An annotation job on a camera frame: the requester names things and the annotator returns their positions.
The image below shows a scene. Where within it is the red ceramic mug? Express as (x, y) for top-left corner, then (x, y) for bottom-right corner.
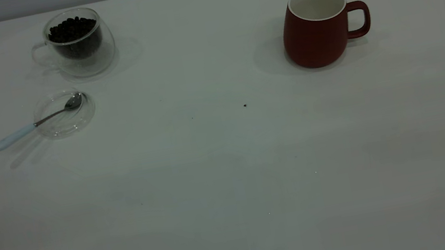
(276, 0), (378, 73)

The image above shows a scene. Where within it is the metal spoon light-blue handle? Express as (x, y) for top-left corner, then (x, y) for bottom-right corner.
(0, 92), (90, 151)

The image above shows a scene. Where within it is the dark coffee beans pile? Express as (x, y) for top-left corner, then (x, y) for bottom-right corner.
(46, 12), (105, 64)

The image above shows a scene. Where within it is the clear glass saucer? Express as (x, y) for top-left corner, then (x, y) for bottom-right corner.
(30, 85), (100, 142)

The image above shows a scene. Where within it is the clear double-wall glass cup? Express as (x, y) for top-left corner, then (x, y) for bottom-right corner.
(25, 2), (121, 87)

